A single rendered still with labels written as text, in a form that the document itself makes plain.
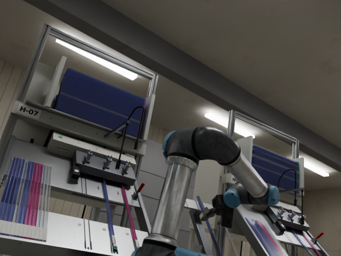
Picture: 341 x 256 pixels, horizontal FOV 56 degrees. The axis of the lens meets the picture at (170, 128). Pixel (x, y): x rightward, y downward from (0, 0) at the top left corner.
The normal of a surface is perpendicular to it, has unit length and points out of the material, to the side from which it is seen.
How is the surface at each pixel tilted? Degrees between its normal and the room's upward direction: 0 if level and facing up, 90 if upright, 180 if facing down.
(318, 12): 180
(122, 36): 90
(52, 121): 90
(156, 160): 90
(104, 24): 90
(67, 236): 43
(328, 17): 180
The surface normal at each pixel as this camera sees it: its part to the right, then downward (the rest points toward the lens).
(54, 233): 0.47, -0.84
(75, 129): 0.51, -0.25
